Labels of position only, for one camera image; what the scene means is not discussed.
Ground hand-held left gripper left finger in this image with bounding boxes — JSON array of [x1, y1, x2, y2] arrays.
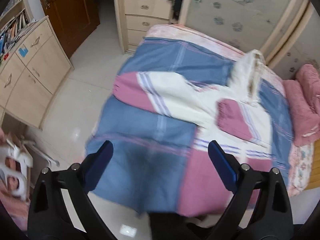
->
[[27, 140, 118, 240]]

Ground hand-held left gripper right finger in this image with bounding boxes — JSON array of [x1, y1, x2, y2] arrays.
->
[[208, 140, 293, 240]]

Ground pink blue checked duvet cover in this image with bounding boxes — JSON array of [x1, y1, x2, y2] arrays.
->
[[85, 37, 294, 218]]

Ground white metal tube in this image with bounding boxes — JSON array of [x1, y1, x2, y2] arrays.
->
[[22, 142, 60, 167]]

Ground pink folded blanket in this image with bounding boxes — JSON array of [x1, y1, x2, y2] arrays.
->
[[296, 64, 320, 110], [282, 79, 320, 147]]

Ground pink printed cloth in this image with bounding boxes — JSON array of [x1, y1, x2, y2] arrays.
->
[[0, 127, 32, 228]]

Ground beige cabinet with drawers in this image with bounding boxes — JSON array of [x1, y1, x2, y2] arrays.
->
[[0, 15, 75, 130]]

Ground flower print wardrobe sliding door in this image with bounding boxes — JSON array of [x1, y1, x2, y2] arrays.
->
[[267, 4, 320, 80], [179, 0, 310, 55]]

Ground blue sticker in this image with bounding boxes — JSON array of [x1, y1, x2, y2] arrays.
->
[[18, 44, 30, 58]]

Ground bed with pink sheet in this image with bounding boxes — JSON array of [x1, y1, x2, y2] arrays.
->
[[91, 24, 315, 198]]

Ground beige chest of drawers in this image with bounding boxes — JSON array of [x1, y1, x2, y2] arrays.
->
[[124, 0, 175, 55]]

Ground brown wooden door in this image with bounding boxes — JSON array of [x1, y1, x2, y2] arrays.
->
[[36, 0, 101, 58]]

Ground row of books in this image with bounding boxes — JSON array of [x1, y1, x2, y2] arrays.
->
[[0, 9, 34, 64]]

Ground dark hanging cloth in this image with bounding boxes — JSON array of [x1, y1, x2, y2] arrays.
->
[[172, 0, 183, 21]]

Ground beige wardrobe frame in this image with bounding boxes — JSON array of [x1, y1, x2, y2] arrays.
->
[[112, 0, 131, 54]]

